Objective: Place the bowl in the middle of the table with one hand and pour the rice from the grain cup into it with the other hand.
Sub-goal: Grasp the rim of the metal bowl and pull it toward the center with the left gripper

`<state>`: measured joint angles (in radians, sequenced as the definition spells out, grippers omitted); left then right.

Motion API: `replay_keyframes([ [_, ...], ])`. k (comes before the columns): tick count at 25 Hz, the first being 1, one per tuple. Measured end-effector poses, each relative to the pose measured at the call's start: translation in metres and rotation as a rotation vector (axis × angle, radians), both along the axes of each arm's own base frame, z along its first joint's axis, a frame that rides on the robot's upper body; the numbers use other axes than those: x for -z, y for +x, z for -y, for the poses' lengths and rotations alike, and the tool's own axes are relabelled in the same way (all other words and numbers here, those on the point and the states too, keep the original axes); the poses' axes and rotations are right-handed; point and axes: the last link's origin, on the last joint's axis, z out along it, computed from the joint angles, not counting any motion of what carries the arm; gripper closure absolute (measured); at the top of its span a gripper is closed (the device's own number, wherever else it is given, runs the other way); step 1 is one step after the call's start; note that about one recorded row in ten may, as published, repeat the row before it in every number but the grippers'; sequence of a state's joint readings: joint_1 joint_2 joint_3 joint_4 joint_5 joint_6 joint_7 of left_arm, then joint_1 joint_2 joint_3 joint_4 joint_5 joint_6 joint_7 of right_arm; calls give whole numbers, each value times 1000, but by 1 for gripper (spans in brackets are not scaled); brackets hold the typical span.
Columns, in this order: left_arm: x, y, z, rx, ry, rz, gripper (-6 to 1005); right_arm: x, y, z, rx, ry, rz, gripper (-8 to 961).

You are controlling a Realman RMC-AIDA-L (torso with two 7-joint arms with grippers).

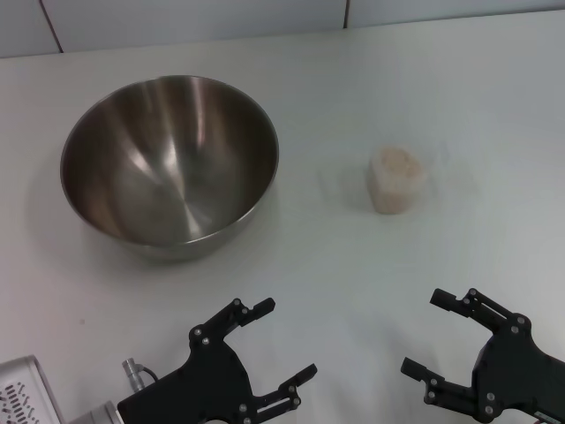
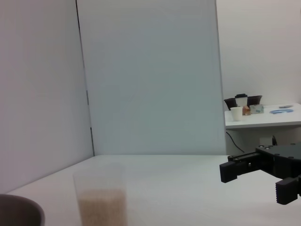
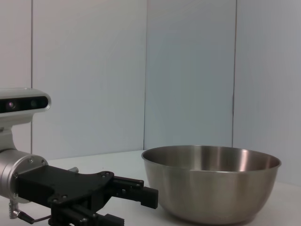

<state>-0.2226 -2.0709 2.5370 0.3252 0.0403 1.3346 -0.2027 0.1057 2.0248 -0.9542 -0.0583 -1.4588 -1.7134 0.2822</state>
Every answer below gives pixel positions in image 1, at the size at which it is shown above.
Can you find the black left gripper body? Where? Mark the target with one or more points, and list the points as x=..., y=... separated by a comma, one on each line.
x=207, y=384

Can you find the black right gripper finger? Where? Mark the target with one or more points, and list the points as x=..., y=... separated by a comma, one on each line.
x=446, y=391
x=483, y=307

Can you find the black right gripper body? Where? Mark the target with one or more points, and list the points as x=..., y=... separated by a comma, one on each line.
x=516, y=375

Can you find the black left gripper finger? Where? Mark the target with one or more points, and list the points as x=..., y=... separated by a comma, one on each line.
x=238, y=314
x=282, y=388

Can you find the clear plastic cup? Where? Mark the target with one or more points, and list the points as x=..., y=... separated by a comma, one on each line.
x=397, y=201

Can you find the stainless steel mixing bowl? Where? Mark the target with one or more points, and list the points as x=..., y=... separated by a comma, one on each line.
x=176, y=176

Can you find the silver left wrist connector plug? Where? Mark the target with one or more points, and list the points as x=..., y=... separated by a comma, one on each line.
x=134, y=375

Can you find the light grey wrist camera box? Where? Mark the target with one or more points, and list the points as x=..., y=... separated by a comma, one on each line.
x=24, y=393

